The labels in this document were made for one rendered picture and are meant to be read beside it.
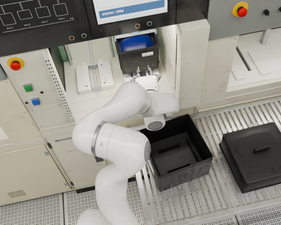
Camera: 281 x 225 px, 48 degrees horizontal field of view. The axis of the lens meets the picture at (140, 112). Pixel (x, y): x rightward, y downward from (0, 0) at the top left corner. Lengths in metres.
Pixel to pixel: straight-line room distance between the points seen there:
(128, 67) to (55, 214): 1.27
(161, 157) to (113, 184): 0.78
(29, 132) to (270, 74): 1.40
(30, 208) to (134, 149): 1.82
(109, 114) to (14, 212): 1.82
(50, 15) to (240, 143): 1.06
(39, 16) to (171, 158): 0.94
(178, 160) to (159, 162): 0.10
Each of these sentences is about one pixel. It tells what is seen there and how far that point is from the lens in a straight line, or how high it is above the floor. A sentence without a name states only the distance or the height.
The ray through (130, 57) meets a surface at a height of 1.07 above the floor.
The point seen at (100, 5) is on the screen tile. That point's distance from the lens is 1.24.
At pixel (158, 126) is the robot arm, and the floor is 1.18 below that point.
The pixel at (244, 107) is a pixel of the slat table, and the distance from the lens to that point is 1.91.
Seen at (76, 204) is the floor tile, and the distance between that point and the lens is 2.47.
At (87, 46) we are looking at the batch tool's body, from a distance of 2.14.
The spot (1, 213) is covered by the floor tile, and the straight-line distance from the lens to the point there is 2.65.
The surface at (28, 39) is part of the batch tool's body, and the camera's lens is 1.33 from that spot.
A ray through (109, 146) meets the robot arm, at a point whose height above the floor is 1.52.
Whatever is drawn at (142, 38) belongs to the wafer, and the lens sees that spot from 1.77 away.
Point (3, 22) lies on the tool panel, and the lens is 1.29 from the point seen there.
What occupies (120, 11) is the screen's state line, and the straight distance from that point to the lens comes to 1.27.
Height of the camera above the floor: 2.23
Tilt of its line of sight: 53 degrees down
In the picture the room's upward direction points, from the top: 7 degrees counter-clockwise
